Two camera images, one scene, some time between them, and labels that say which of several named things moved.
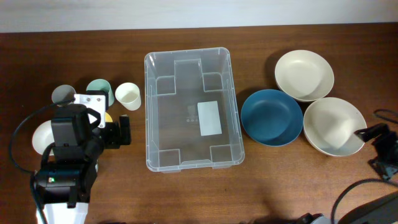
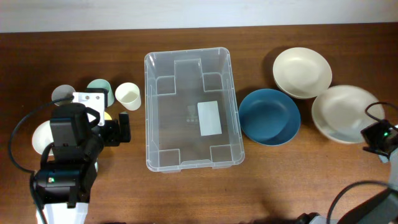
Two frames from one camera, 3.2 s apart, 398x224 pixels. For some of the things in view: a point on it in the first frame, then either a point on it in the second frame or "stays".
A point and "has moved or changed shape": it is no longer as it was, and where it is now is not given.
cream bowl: x=305 y=75 stays
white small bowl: x=43 y=136 stays
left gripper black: x=112 y=128 stays
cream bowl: x=329 y=126 has moved or changed shape
